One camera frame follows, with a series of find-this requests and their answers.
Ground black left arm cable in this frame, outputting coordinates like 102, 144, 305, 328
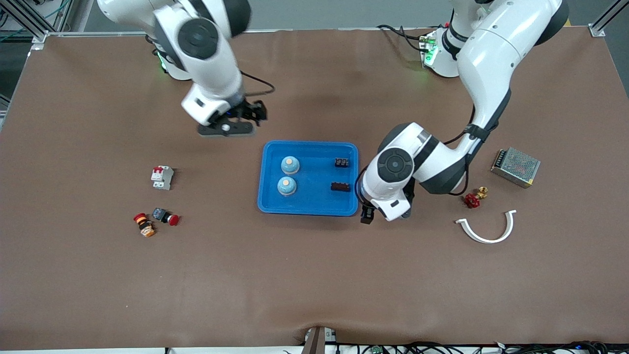
356, 106, 476, 209

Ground metal mesh power supply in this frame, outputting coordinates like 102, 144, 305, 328
490, 147, 542, 189

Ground black base cable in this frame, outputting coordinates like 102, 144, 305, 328
376, 24, 429, 53

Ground orange and red push button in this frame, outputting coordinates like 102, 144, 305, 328
133, 212, 157, 238

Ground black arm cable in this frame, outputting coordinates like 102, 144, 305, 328
239, 70, 276, 97
356, 106, 476, 209

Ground white circuit breaker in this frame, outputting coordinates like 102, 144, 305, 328
151, 166, 174, 191

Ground blue plastic tray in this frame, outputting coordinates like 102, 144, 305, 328
257, 140, 360, 217

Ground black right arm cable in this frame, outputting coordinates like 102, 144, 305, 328
239, 70, 276, 97

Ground white half-ring pipe clamp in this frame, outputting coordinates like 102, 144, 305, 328
455, 209, 517, 244

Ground aluminium frame structure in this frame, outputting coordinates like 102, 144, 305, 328
0, 0, 74, 50

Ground brass valve with red handle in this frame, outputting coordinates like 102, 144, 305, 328
465, 186, 488, 208

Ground aluminium frame post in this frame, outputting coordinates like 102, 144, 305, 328
589, 0, 629, 37

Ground aluminium camera stand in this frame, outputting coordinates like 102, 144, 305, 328
301, 326, 338, 354

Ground red emergency stop button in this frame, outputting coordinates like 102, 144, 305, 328
152, 207, 180, 227

